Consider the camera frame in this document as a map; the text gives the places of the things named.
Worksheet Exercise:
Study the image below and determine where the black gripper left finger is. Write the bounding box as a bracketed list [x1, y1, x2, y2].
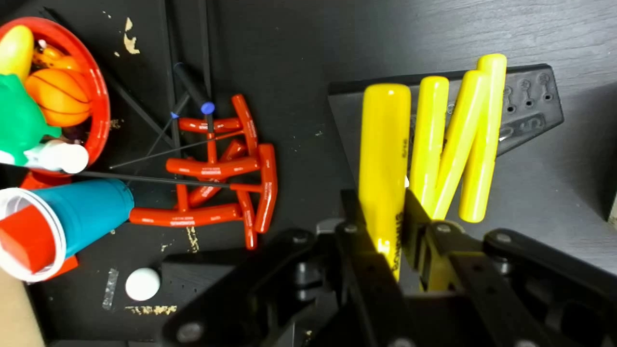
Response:
[163, 188, 407, 347]

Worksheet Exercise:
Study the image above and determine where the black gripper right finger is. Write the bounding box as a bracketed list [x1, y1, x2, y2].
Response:
[400, 188, 617, 347]

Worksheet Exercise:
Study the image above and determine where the black plate with label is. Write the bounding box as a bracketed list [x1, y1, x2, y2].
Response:
[95, 256, 218, 323]

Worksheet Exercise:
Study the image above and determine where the small white cap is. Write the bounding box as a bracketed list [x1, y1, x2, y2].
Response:
[124, 265, 163, 304]

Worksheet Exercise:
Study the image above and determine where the long black rod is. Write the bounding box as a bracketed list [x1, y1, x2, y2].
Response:
[64, 165, 267, 194]

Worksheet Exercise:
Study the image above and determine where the black hex key holder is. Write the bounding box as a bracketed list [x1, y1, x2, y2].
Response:
[326, 61, 567, 232]

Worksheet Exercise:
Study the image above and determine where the black hex key blue tip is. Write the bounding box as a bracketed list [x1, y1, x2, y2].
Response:
[172, 59, 218, 117]

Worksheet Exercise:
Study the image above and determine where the blue cup red inside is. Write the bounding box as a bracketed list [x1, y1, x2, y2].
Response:
[0, 179, 137, 285]

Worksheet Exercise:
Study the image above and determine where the white toy piece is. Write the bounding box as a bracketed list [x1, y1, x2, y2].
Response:
[28, 140, 91, 175]

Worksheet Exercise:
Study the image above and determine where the red bowl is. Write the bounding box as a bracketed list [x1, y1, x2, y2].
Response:
[0, 17, 112, 169]

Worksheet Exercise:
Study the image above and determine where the large cardboard sheet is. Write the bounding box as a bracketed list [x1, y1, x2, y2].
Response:
[0, 275, 51, 347]

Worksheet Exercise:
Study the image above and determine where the beige tape scrap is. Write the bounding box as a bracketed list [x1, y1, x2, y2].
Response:
[120, 15, 143, 57]

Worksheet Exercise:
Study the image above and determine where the orange toy ball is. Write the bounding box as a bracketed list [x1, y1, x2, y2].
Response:
[26, 65, 93, 128]

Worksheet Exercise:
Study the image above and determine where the green toy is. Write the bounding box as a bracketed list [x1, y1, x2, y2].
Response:
[0, 72, 64, 155]

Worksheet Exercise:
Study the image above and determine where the yellow toy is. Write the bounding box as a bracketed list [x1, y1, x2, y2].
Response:
[0, 22, 37, 82]

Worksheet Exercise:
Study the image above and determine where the red T-handle hex key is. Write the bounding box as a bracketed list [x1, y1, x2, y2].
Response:
[238, 188, 261, 250]
[130, 204, 245, 229]
[164, 155, 263, 180]
[255, 142, 280, 234]
[230, 92, 261, 153]
[178, 115, 242, 136]

